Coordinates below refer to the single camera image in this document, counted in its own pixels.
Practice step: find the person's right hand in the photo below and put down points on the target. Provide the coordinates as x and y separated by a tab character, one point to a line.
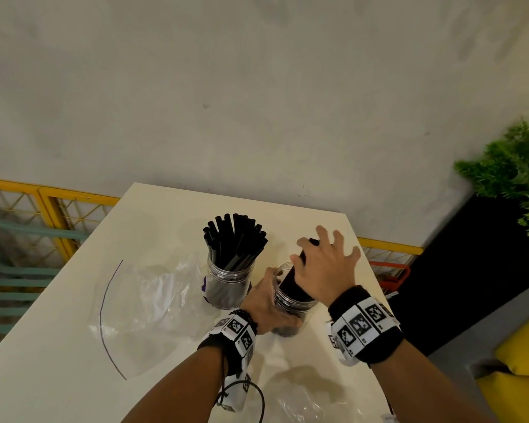
326	268

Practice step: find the person's left hand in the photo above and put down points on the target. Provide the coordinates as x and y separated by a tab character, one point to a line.
262	303

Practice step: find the plain clear plastic jar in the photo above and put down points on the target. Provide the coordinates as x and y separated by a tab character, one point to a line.
291	308

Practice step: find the bundle of black straws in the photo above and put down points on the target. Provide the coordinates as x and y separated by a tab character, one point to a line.
233	237
291	286

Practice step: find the clear jar with blue label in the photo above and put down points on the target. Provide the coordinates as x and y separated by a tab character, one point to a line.
225	286

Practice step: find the person's right forearm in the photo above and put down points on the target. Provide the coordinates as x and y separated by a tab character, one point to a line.
423	387

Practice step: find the person's left forearm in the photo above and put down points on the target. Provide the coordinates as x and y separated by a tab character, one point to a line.
180	387

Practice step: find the left black marker wristband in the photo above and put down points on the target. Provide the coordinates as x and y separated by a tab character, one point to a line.
233	334

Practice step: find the black marker wristband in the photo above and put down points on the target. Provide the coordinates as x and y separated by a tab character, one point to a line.
366	326
233	334

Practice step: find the right black marker wristband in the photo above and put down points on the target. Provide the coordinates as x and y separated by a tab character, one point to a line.
366	326

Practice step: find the black planter box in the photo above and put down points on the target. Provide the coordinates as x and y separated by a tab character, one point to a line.
458	268

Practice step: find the green leafy plant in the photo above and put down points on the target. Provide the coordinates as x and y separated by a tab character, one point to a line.
507	167

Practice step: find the yellow sofa seat cushion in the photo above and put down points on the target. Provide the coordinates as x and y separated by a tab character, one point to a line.
516	400

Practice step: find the yellow metal mesh fence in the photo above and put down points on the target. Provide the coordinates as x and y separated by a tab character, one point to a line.
48	202

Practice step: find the stack of green metal chairs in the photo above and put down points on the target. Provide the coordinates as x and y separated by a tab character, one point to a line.
17	270

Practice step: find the red metal frame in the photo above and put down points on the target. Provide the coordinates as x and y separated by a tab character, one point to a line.
390	265

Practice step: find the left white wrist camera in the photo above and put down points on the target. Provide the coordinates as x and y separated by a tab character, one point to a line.
236	392

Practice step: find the grey sofa frame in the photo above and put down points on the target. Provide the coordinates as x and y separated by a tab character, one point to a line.
467	343

